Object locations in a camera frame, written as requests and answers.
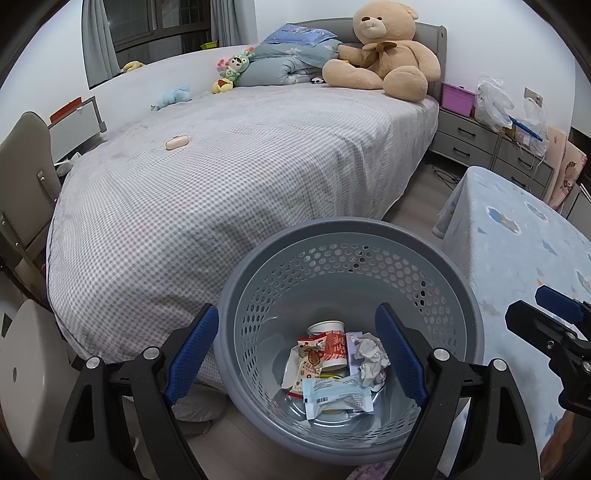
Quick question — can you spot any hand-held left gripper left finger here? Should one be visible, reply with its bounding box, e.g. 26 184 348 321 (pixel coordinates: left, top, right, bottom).
51 302 220 480

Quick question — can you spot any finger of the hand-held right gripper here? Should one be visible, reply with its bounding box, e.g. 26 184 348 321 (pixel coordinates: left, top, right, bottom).
505 300 591 416
534 285 591 325

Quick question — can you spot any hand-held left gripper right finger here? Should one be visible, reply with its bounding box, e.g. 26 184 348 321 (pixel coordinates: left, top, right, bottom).
375 302 541 480

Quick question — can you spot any white paper bag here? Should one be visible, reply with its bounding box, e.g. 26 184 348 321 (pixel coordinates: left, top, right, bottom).
353 335 391 388

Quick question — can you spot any purple cartoon box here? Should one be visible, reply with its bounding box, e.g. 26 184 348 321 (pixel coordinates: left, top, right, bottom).
345 331 365 376

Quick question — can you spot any red white paper cup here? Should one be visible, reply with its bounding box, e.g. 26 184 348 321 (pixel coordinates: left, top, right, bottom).
307 320 348 371

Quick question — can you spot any yellow plastic lid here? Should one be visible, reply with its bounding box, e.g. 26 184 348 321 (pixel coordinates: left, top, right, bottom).
318 371 354 414

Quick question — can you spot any light blue packet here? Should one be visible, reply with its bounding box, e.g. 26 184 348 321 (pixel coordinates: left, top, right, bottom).
302 374 375 418

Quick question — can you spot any red patterned snack wrapper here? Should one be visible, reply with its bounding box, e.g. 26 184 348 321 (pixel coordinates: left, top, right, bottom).
295 335 329 398

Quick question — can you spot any grey perforated waste basket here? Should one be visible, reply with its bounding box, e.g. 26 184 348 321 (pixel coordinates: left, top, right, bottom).
213 217 485 466

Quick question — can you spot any person's right hand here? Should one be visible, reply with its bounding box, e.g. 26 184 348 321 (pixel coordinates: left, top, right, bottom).
540 410 591 480

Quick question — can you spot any pink patterned cloth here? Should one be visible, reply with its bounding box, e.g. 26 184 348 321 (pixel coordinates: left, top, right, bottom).
346 462 393 480

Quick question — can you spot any pink cartoon board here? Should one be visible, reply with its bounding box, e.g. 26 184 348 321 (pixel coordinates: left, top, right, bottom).
542 126 568 206
551 141 588 210

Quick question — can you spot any white stool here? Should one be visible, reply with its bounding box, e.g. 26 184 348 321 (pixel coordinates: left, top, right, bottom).
0 299 84 467

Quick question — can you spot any grey checked bed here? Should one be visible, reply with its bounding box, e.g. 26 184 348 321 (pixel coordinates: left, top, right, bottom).
46 18 448 423

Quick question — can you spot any blue stick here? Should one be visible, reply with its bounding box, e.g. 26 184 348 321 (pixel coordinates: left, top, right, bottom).
508 115 544 141

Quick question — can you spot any clear plastic bag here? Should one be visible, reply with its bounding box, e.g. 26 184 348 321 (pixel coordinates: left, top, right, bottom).
475 76 515 130
524 97 550 155

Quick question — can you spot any purple storage box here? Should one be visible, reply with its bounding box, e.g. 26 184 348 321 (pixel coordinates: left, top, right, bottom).
441 82 476 117

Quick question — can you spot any grey chair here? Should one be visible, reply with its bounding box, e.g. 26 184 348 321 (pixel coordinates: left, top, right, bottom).
0 112 63 315

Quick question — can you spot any grey framed white table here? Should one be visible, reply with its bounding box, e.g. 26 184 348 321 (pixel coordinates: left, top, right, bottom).
48 96 108 164

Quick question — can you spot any blue plush toy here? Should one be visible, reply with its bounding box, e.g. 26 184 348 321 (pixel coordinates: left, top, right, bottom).
150 84 192 110

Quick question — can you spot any green plush doll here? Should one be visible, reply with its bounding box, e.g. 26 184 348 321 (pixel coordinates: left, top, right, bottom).
217 48 254 79

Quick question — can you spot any large tan teddy bear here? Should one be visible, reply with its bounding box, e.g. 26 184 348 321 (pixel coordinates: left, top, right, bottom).
322 0 441 102

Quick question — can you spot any blue floral quilt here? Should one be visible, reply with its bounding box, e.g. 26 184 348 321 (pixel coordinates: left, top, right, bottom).
235 41 345 88

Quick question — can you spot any grey curtain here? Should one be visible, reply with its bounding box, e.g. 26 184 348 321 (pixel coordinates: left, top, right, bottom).
210 0 258 47
82 0 120 89

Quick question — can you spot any window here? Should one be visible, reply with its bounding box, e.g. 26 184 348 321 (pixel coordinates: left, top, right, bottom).
108 0 218 54

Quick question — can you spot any blue printed pillow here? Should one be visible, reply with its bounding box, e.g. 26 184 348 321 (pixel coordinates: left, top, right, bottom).
261 24 338 47

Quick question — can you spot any black floor cable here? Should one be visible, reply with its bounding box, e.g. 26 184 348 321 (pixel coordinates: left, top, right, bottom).
431 164 462 190

